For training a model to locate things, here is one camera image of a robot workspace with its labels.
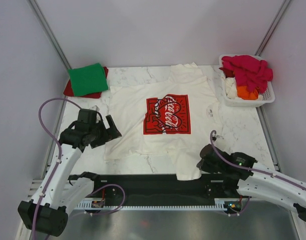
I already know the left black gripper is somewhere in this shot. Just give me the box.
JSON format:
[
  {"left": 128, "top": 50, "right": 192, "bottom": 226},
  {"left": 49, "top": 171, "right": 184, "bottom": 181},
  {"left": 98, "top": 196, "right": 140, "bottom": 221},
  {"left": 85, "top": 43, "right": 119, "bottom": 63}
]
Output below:
[{"left": 89, "top": 115, "right": 121, "bottom": 149}]

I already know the white Coca-Cola t shirt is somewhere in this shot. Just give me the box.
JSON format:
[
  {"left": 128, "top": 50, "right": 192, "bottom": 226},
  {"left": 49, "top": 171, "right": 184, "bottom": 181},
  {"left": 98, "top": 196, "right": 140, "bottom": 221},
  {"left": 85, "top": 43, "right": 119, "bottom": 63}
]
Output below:
[{"left": 104, "top": 63, "right": 222, "bottom": 181}]

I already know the crimson pink t shirt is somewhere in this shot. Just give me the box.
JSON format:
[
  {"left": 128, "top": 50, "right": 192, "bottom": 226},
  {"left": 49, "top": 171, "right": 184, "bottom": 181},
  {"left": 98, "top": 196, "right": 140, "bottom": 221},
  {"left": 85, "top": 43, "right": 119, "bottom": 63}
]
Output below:
[{"left": 221, "top": 55, "right": 273, "bottom": 94}]

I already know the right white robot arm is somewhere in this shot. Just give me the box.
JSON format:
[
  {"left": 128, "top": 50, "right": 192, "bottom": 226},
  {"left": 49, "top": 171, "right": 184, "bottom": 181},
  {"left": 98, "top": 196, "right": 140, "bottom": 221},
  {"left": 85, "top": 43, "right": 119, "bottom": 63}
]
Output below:
[{"left": 197, "top": 144, "right": 306, "bottom": 222}]

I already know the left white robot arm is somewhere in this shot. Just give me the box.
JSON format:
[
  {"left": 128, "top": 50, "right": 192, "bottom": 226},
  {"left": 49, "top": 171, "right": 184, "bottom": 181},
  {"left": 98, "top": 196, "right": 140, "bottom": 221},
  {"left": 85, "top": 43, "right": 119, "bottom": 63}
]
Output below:
[{"left": 18, "top": 108, "right": 122, "bottom": 237}]

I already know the folded green t shirt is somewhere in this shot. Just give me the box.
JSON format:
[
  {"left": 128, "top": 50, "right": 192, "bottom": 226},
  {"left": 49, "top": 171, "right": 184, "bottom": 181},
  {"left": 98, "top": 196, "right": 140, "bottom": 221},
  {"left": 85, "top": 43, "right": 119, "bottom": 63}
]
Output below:
[{"left": 68, "top": 63, "right": 109, "bottom": 97}]

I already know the folded dark red t shirt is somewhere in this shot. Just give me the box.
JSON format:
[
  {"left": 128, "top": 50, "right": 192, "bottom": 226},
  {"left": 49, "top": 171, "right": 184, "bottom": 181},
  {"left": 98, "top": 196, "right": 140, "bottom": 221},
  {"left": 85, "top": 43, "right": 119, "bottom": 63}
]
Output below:
[{"left": 63, "top": 66, "right": 109, "bottom": 99}]

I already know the orange t shirt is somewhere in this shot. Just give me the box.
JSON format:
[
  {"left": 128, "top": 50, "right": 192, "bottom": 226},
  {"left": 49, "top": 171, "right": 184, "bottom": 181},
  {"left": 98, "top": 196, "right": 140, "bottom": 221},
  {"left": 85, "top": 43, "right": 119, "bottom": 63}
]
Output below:
[{"left": 236, "top": 86, "right": 259, "bottom": 100}]

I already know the cream t shirt in basket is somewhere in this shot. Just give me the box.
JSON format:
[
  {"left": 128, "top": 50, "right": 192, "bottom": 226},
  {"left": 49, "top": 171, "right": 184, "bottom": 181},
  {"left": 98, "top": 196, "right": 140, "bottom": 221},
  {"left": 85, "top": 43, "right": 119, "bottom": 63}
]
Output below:
[{"left": 225, "top": 77, "right": 237, "bottom": 99}]

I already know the white plastic laundry basket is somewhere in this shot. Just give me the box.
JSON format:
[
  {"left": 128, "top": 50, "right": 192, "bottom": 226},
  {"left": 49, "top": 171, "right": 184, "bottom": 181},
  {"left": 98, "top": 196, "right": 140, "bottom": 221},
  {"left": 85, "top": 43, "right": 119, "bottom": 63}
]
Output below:
[{"left": 219, "top": 54, "right": 275, "bottom": 108}]

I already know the dark red garment in basket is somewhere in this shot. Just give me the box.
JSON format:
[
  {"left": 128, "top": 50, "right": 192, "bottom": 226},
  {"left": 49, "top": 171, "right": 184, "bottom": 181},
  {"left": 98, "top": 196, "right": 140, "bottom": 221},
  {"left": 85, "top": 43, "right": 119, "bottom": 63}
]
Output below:
[{"left": 223, "top": 69, "right": 235, "bottom": 78}]

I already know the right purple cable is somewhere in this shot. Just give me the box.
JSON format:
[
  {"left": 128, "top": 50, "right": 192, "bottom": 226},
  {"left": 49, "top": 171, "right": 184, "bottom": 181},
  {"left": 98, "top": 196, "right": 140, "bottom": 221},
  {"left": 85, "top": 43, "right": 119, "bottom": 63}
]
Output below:
[{"left": 209, "top": 129, "right": 306, "bottom": 195}]

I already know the purple cable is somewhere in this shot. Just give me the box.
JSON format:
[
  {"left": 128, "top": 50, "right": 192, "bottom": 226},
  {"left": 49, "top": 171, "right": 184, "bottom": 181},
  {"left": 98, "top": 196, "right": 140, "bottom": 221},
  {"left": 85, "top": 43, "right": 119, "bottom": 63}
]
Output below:
[
  {"left": 209, "top": 129, "right": 306, "bottom": 195},
  {"left": 30, "top": 98, "right": 103, "bottom": 240}
]

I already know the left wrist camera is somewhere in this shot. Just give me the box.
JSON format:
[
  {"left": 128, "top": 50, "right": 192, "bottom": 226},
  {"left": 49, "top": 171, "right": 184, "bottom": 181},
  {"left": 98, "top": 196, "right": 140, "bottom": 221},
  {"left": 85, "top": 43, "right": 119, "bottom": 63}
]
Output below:
[{"left": 89, "top": 105, "right": 100, "bottom": 113}]

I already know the white slotted cable duct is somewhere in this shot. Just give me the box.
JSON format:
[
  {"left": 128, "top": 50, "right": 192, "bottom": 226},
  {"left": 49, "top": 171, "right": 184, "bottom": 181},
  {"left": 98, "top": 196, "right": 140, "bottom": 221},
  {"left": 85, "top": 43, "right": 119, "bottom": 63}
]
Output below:
[{"left": 74, "top": 198, "right": 241, "bottom": 211}]

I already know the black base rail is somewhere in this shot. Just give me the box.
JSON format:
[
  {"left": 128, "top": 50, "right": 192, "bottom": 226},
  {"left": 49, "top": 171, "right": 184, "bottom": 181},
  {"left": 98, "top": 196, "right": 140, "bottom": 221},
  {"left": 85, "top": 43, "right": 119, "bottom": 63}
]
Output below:
[{"left": 92, "top": 174, "right": 247, "bottom": 206}]

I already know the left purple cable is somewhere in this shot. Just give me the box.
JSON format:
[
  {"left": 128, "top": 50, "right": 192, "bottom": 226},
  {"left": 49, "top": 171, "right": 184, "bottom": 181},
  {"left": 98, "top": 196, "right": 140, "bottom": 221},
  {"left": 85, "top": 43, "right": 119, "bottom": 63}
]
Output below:
[{"left": 30, "top": 98, "right": 103, "bottom": 240}]

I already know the left aluminium corner post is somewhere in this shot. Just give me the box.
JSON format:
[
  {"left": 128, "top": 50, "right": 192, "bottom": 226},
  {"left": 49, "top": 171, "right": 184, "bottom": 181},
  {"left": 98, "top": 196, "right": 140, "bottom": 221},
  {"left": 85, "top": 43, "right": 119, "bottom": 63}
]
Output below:
[{"left": 27, "top": 0, "right": 71, "bottom": 69}]

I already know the aluminium corner post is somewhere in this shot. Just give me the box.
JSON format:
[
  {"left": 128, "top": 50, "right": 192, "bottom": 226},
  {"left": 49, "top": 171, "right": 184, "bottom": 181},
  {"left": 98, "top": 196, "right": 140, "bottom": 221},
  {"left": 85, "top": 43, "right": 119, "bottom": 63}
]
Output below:
[
  {"left": 27, "top": 0, "right": 71, "bottom": 69},
  {"left": 255, "top": 0, "right": 293, "bottom": 56}
]

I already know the right aluminium corner post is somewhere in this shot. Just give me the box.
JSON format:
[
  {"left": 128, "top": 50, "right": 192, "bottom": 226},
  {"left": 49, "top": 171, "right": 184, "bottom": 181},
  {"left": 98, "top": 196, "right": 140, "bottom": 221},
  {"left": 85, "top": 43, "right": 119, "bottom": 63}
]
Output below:
[{"left": 255, "top": 0, "right": 293, "bottom": 56}]

